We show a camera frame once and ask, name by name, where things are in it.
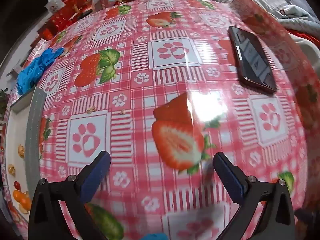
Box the grey blanket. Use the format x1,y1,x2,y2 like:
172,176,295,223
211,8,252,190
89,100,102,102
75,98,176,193
182,0,320,30

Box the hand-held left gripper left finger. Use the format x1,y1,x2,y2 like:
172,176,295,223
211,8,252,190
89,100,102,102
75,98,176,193
28,151,111,240

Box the crumpled blue plastic gloves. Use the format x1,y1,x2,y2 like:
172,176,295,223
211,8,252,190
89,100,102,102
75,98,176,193
16,47,65,95

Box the mandarin orange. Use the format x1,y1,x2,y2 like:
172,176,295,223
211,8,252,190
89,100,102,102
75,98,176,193
19,196,32,210

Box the pile of red boxes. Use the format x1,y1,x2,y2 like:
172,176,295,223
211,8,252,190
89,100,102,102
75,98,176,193
37,0,94,39

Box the white tray with grey rim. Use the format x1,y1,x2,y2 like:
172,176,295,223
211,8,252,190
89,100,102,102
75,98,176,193
4,86,48,224

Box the strawberry printed pink tablecloth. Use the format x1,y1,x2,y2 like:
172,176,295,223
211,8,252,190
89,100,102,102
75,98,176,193
5,0,316,240

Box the white open carton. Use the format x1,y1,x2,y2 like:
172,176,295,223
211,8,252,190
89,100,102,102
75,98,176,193
45,0,64,13

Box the black smartphone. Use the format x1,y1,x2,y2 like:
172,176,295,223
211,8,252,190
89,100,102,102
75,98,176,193
228,26,277,93

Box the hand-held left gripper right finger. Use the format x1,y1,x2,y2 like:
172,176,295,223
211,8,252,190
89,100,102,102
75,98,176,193
213,152,297,240

